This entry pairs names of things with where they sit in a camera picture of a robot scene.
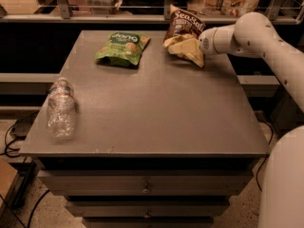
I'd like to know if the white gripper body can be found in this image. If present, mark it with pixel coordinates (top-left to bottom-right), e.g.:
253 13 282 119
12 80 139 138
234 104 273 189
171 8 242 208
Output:
199 28 218 55

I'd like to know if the brown sea salt chip bag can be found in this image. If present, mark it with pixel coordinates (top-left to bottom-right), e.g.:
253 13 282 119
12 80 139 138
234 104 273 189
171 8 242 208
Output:
163 5 205 67

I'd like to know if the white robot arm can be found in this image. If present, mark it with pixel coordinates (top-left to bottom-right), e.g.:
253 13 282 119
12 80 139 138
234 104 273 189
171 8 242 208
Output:
199 12 304 228

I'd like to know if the black bag behind glass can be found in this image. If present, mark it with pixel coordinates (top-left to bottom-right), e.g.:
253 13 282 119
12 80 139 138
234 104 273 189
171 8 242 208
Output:
121 0 188 16

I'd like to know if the green snack bag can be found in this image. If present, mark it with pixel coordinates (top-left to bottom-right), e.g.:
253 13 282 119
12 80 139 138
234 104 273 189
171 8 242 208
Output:
95 31 150 67

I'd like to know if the clear plastic water bottle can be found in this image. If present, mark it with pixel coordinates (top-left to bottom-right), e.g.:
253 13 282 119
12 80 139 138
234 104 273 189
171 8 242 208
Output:
47 77 76 140

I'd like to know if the grey drawer cabinet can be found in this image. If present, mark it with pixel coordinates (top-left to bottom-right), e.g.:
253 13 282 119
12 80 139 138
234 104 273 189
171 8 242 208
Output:
21 30 269 228

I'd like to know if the top drawer round knob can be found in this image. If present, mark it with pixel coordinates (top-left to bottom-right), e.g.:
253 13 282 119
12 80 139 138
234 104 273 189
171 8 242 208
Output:
142 183 151 194

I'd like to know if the drawer round knob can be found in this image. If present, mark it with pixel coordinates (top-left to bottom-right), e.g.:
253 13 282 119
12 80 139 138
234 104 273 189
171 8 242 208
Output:
142 183 151 194
143 210 151 219

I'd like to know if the metal railing with glass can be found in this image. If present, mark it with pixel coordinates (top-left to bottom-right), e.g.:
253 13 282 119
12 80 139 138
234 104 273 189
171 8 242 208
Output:
0 0 304 25

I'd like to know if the black cable right floor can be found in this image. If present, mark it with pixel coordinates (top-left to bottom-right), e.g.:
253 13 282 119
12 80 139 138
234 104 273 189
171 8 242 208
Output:
255 119 275 194

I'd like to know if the black cables left floor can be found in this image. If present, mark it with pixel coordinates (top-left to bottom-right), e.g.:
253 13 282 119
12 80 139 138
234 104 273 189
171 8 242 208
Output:
0 111 51 228

